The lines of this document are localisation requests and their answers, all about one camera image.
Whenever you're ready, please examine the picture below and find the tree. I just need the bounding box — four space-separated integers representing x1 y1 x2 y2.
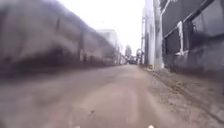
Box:
124 44 133 59

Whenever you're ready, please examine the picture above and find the dark vehicle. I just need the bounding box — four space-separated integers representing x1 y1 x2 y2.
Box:
127 57 138 66

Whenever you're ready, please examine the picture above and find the grey-brown asphalt alley road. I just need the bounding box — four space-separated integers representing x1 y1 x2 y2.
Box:
0 63 188 128

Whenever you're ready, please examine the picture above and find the pale tall building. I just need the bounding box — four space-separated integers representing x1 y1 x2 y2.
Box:
141 0 156 67

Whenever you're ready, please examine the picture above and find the grey utility pole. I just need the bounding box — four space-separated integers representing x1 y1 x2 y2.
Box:
152 0 164 70

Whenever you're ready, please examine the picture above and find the gravel dirt strip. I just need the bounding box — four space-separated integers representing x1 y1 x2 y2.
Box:
139 65 224 128

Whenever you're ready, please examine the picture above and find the dark building with white trim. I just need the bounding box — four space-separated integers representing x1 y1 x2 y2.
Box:
159 0 224 79

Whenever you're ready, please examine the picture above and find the long grey concrete wall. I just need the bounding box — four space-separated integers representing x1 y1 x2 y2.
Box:
0 0 118 79

